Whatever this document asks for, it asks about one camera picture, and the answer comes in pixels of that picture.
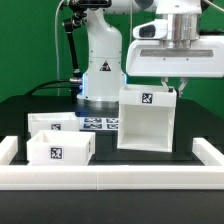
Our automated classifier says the white fence wall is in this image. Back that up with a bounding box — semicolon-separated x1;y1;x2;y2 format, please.
0;136;224;190

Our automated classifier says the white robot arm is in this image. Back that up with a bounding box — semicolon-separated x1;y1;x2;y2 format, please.
81;0;224;101

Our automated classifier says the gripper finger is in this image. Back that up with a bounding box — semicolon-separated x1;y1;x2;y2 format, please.
161;77;169;92
178;77;188;98

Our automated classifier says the white drawer cabinet frame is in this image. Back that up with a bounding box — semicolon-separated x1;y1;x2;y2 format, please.
117;85;177;152

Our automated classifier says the black cable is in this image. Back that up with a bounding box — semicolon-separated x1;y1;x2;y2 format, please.
24;79;83;97

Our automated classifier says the white drawer box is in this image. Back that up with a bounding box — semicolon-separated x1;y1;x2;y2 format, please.
27;130;95;166
28;112;79;136

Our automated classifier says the white front drawer box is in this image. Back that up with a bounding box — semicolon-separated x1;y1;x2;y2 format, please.
27;130;95;166

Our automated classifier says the white thin cable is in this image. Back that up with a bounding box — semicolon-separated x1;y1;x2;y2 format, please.
54;0;64;97

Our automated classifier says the marker tag sheet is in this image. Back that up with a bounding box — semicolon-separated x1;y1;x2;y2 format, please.
80;117;118;130

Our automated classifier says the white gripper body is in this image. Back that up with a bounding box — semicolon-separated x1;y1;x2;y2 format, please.
126;19;224;78

